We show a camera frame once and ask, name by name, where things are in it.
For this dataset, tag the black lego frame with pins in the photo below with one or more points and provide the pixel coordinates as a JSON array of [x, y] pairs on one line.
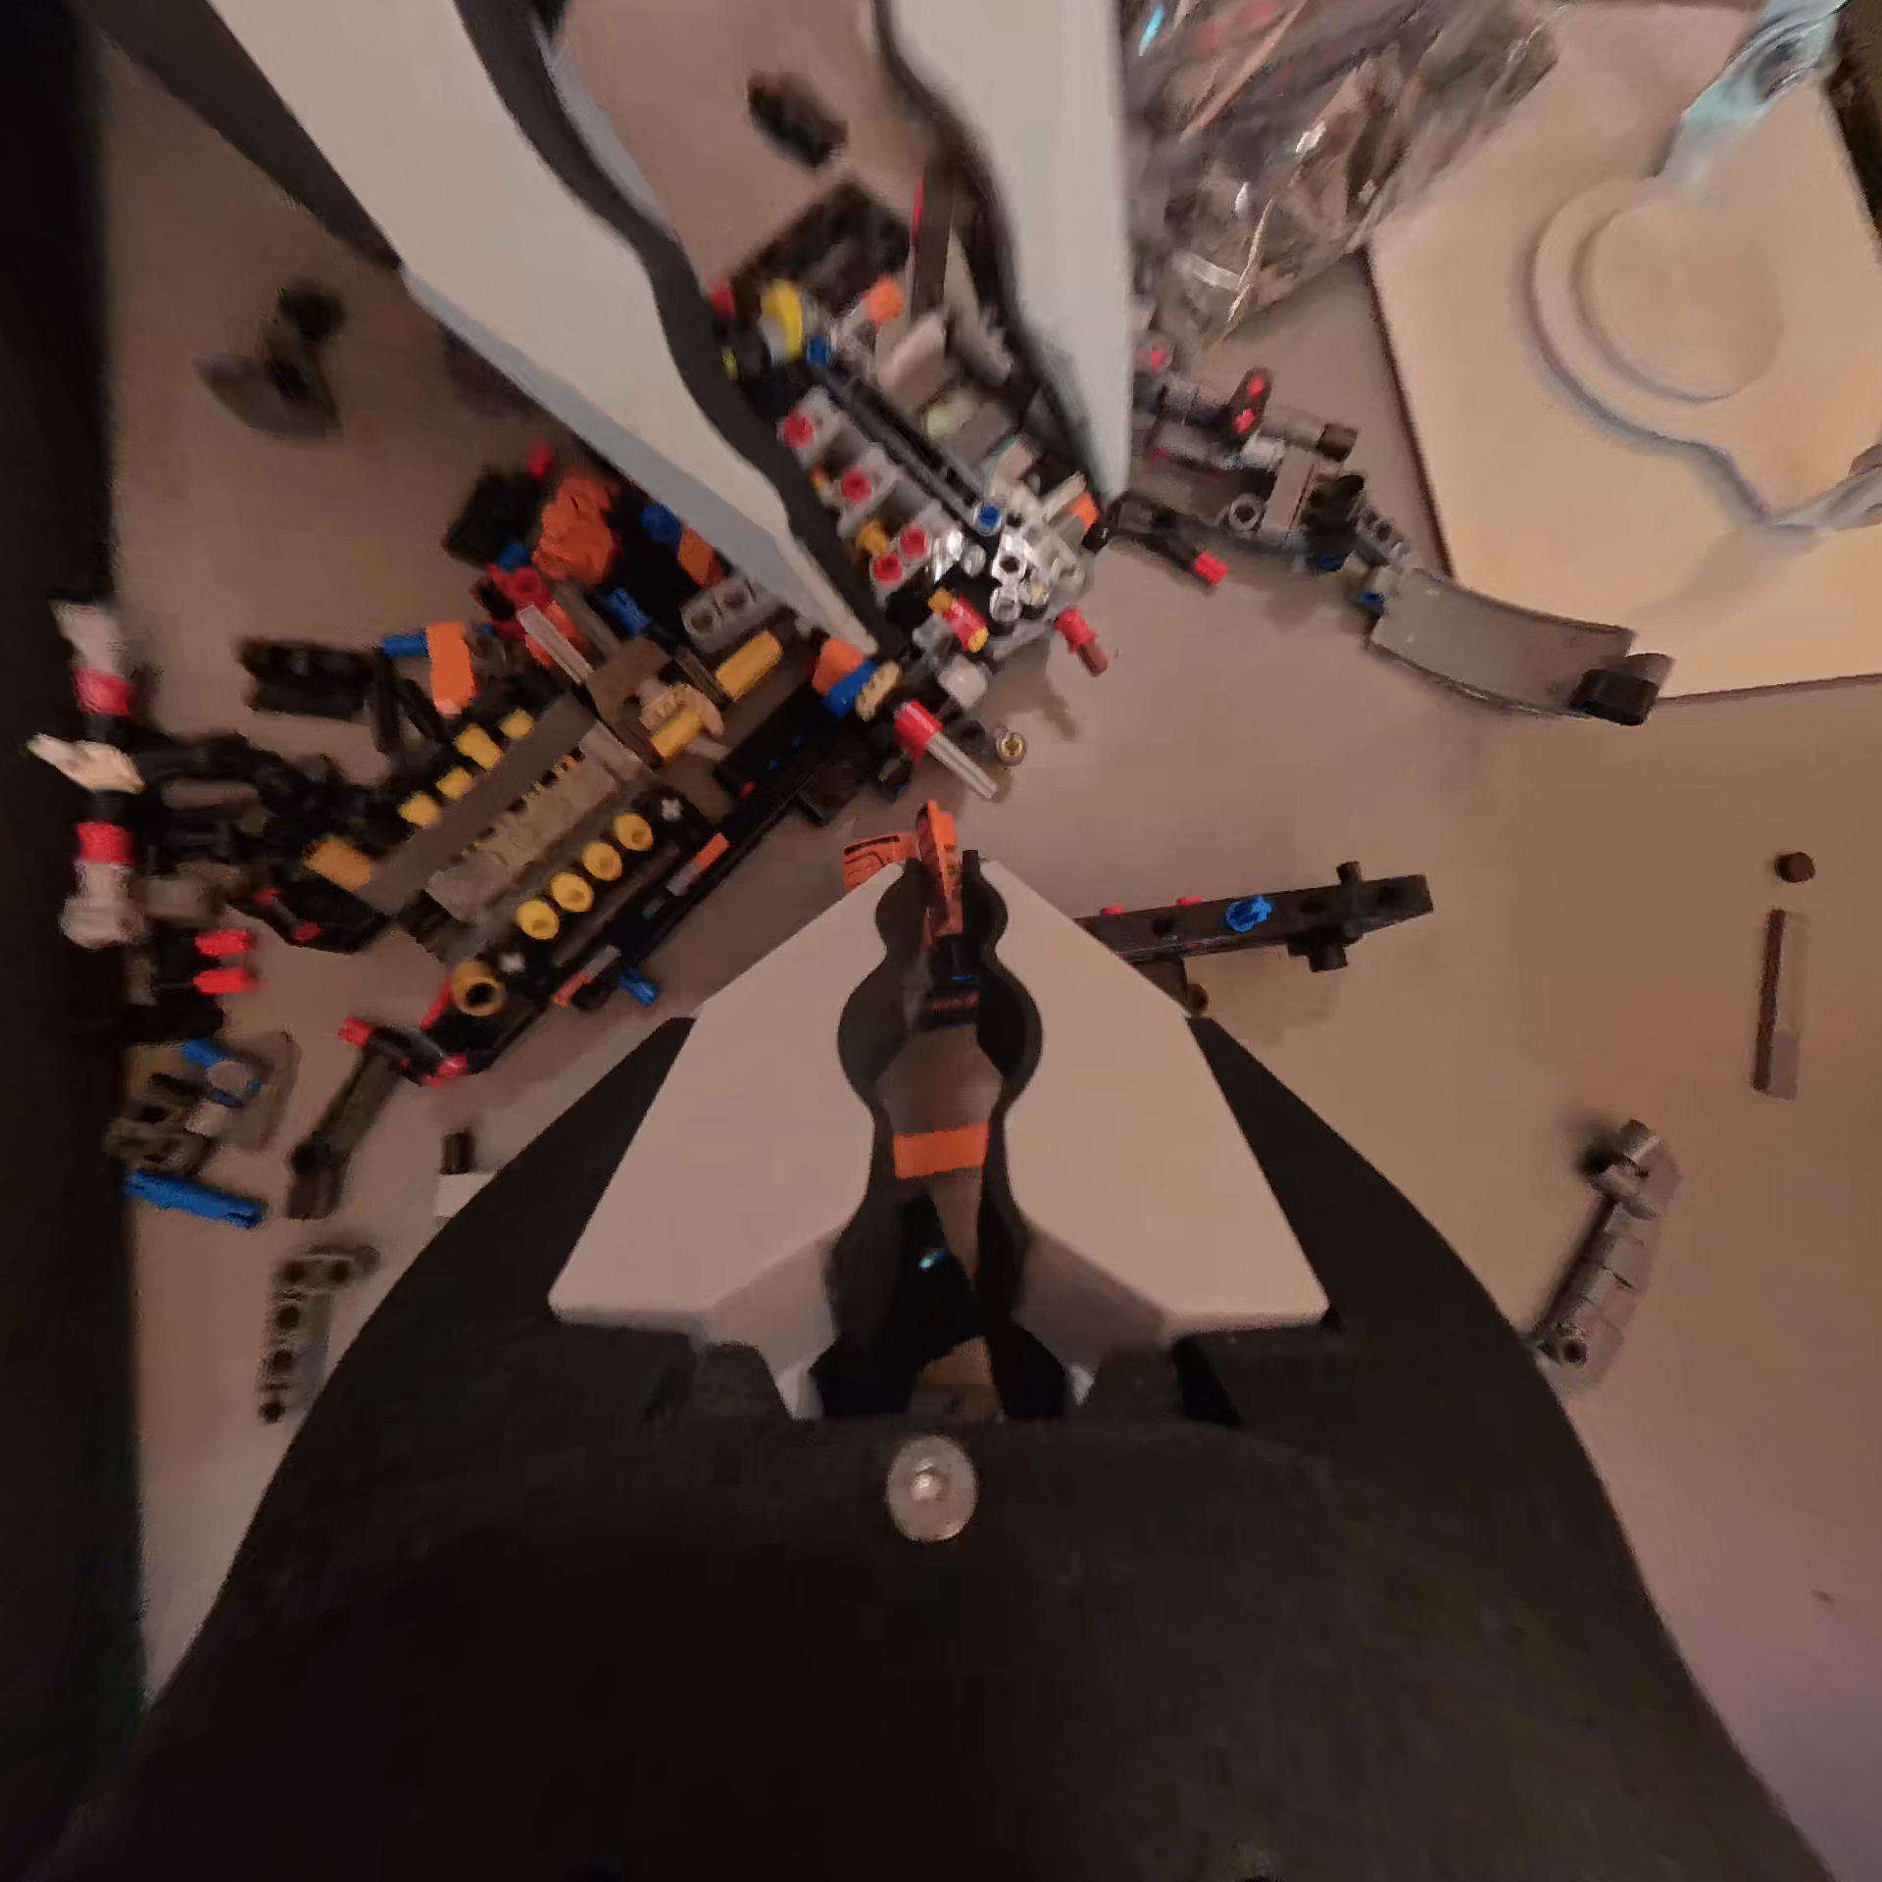
[[1278, 915]]

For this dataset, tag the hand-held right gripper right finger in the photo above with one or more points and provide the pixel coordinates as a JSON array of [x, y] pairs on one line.
[[1163, 1176]]

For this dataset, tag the grey lego connector beam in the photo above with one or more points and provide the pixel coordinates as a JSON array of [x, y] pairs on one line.
[[1618, 1222]]

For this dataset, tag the clear bag of lego parts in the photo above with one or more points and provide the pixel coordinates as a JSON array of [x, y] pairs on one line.
[[1293, 150]]

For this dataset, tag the lego car chassis assembly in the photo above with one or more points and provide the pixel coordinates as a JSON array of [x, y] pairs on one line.
[[587, 778]]

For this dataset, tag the grey lego subassembly with curved panel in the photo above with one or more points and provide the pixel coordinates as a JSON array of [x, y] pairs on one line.
[[1470, 640]]

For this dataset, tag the small orange lego beam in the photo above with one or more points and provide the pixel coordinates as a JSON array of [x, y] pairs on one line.
[[450, 661]]

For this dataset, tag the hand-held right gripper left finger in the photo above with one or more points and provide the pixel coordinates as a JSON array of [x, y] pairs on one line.
[[706, 1176]]

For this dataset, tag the blue lego axle pin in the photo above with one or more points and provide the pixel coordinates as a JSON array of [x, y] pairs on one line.
[[189, 1194]]

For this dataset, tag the black axle with red bushings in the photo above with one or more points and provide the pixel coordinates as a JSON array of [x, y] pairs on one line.
[[99, 847]]

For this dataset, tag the black lego double connector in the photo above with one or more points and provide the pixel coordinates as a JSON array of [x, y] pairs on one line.
[[303, 681]]

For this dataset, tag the white book stand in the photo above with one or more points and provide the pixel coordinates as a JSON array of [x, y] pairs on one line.
[[1543, 486]]

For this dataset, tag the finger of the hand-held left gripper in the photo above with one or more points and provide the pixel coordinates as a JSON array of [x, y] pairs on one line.
[[484, 252], [1044, 178]]

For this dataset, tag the dark grey lego tile strip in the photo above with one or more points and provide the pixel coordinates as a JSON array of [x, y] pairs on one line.
[[1777, 1017]]

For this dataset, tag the black perforated panel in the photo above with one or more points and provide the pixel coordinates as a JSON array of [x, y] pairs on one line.
[[59, 444]]

